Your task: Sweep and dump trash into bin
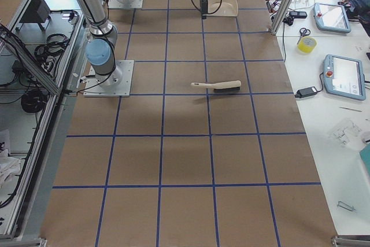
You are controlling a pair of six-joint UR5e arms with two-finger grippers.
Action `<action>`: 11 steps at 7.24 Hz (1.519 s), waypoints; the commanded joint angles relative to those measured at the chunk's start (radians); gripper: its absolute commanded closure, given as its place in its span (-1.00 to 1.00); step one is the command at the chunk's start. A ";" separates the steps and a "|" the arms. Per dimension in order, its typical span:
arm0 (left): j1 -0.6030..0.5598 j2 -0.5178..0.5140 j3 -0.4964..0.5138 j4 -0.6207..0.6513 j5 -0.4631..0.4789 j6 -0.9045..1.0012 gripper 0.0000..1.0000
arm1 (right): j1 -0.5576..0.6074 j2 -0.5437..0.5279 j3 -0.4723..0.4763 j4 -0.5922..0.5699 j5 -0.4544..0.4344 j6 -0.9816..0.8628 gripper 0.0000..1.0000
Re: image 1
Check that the beige dustpan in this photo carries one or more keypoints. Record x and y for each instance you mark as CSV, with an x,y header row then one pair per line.
x,y
224,8

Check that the beige hand brush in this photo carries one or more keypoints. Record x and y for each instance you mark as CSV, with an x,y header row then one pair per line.
x,y
220,87

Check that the black scissors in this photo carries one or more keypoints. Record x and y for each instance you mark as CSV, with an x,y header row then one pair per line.
x,y
304,32

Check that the yellow tape roll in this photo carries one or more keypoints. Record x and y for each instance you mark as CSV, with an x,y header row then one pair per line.
x,y
306,44

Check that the blue teach pendant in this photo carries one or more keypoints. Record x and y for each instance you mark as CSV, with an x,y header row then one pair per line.
x,y
332,18
344,76

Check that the black power adapter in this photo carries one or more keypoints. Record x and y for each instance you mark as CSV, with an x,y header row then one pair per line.
x,y
306,92

